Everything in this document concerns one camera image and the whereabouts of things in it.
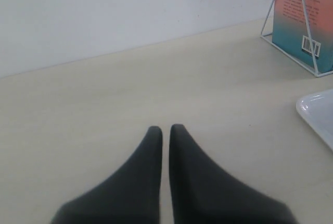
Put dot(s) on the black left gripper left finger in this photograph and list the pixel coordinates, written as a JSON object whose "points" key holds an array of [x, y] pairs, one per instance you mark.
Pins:
{"points": [[130, 195]]}

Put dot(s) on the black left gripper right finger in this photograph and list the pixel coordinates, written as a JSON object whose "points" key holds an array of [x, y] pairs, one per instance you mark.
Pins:
{"points": [[203, 192]]}

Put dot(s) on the pink and teal book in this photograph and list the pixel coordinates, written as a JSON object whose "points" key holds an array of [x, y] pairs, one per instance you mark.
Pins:
{"points": [[296, 13]]}

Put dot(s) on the white plastic tray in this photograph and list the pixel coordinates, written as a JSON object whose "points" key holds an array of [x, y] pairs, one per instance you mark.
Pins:
{"points": [[316, 110]]}

